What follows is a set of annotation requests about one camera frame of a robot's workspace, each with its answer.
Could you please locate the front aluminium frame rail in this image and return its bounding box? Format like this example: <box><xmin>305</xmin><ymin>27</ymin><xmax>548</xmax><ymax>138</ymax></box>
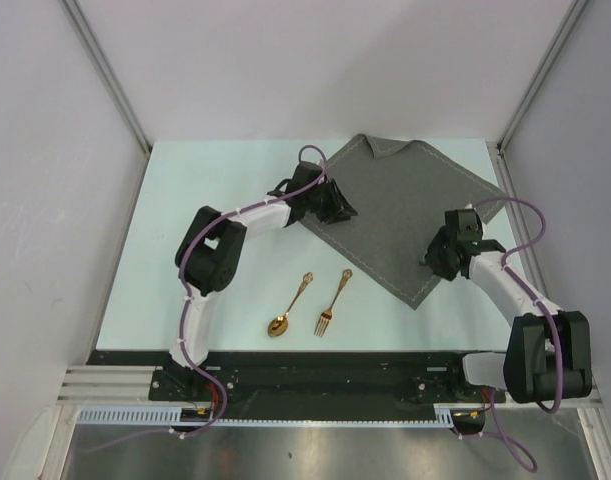
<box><xmin>57</xmin><ymin>365</ymin><xmax>603</xmax><ymax>409</ymax></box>

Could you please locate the white slotted cable duct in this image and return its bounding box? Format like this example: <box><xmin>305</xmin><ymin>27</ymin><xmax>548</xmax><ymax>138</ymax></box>
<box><xmin>77</xmin><ymin>403</ymin><xmax>486</xmax><ymax>430</ymax></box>

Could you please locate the gold spoon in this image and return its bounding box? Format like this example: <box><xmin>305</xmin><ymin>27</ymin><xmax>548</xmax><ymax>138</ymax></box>
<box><xmin>267</xmin><ymin>272</ymin><xmax>313</xmax><ymax>338</ymax></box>

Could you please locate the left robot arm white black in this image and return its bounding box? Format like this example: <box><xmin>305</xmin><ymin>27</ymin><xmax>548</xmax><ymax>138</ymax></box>
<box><xmin>163</xmin><ymin>162</ymin><xmax>358</xmax><ymax>400</ymax></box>

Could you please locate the gold fork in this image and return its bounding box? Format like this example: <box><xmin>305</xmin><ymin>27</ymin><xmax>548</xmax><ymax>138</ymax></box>
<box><xmin>314</xmin><ymin>269</ymin><xmax>353</xmax><ymax>338</ymax></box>

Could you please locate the left aluminium frame post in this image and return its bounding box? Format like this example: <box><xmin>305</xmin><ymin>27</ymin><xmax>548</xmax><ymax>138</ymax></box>
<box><xmin>59</xmin><ymin>0</ymin><xmax>153</xmax><ymax>157</ymax></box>

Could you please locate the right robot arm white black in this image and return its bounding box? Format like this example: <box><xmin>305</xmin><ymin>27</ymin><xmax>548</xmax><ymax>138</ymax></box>
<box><xmin>424</xmin><ymin>208</ymin><xmax>593</xmax><ymax>411</ymax></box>

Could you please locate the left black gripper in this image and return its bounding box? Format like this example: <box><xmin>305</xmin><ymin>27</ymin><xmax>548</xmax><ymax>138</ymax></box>
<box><xmin>304</xmin><ymin>179</ymin><xmax>357</xmax><ymax>226</ymax></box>

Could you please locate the grey cloth napkin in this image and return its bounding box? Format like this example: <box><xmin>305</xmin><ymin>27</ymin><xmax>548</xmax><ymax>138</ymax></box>
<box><xmin>301</xmin><ymin>134</ymin><xmax>503</xmax><ymax>309</ymax></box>

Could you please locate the right aluminium frame post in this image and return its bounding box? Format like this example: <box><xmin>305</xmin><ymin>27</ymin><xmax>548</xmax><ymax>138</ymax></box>
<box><xmin>496</xmin><ymin>0</ymin><xmax>592</xmax><ymax>155</ymax></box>

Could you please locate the right aluminium side rail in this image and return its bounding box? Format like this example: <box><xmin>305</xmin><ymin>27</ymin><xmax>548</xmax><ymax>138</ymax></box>
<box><xmin>487</xmin><ymin>142</ymin><xmax>562</xmax><ymax>315</ymax></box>

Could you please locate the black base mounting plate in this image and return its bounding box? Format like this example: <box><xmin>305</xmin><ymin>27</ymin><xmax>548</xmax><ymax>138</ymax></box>
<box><xmin>88</xmin><ymin>350</ymin><xmax>492</xmax><ymax>422</ymax></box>

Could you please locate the aluminium frame post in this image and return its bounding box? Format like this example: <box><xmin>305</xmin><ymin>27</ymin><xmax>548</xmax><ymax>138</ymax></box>
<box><xmin>496</xmin><ymin>0</ymin><xmax>592</xmax><ymax>155</ymax></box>
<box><xmin>59</xmin><ymin>0</ymin><xmax>153</xmax><ymax>157</ymax></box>

